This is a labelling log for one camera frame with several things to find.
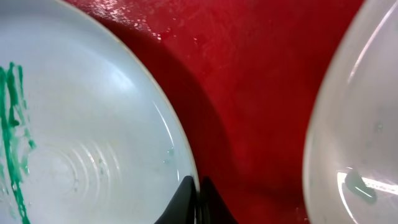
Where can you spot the red plastic tray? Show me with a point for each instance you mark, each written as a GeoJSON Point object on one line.
{"type": "Point", "coordinates": [242, 77]}

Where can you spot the white plate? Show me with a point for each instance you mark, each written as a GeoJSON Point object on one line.
{"type": "Point", "coordinates": [87, 134]}
{"type": "Point", "coordinates": [350, 154]}

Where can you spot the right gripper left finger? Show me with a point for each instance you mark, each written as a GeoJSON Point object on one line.
{"type": "Point", "coordinates": [181, 208]}

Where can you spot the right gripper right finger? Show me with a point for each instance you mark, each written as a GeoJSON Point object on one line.
{"type": "Point", "coordinates": [212, 206]}

